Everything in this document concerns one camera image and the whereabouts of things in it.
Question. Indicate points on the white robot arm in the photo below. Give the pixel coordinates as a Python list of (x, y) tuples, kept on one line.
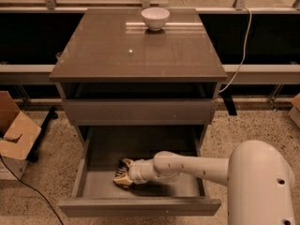
[(258, 179)]

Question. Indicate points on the white ceramic bowl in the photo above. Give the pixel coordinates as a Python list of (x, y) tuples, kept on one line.
[(155, 17)]

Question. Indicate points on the grey drawer cabinet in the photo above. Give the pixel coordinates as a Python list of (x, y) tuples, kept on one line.
[(118, 38)]

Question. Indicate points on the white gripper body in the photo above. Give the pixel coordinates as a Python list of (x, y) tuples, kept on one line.
[(138, 172)]

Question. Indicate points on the black stand foot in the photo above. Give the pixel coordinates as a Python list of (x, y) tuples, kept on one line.
[(33, 154), (229, 104)]

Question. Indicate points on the black stand foot left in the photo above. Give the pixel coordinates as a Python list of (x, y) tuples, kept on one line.
[(33, 154)]

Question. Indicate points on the closed grey top drawer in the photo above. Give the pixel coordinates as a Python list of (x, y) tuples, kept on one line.
[(99, 112)]

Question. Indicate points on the grey metal window rail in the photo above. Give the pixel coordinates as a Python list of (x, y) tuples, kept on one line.
[(233, 74)]

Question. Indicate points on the cardboard box at right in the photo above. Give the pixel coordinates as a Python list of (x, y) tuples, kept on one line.
[(294, 113)]

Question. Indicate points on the open cardboard box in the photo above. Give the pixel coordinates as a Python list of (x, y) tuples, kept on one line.
[(18, 135)]

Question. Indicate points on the open grey middle drawer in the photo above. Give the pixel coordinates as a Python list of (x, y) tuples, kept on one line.
[(96, 195)]

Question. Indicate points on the black stand foot right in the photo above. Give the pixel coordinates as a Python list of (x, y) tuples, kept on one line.
[(229, 104)]

